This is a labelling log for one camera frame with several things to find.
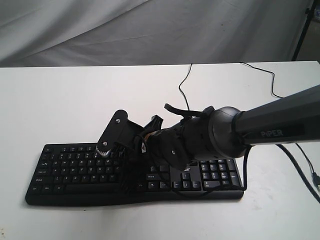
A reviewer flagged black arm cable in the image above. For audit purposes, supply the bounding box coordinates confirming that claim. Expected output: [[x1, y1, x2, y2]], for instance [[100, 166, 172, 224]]
[[134, 134, 320, 204]]

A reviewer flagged grey backdrop cloth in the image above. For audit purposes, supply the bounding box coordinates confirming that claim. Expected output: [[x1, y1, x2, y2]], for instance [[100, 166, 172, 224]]
[[0, 0, 312, 67]]

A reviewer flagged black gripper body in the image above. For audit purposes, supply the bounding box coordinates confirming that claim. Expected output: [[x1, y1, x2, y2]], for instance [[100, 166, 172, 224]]
[[119, 115, 163, 195]]

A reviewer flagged dark grey piper robot arm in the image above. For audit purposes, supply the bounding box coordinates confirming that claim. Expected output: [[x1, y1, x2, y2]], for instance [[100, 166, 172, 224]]
[[120, 86, 320, 193]]

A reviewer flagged black tripod stand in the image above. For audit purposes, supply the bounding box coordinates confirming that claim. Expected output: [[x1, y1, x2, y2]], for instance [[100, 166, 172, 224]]
[[291, 0, 320, 62]]

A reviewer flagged black usb cable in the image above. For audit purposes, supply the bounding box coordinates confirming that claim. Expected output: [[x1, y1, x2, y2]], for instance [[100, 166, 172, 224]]
[[239, 61, 320, 193]]

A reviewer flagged black keyboard cable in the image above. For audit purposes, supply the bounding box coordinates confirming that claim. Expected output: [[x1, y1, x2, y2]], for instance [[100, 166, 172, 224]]
[[178, 63, 192, 112]]

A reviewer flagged black acer keyboard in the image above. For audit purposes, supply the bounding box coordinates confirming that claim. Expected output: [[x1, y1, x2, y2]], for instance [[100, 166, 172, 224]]
[[25, 143, 244, 207]]

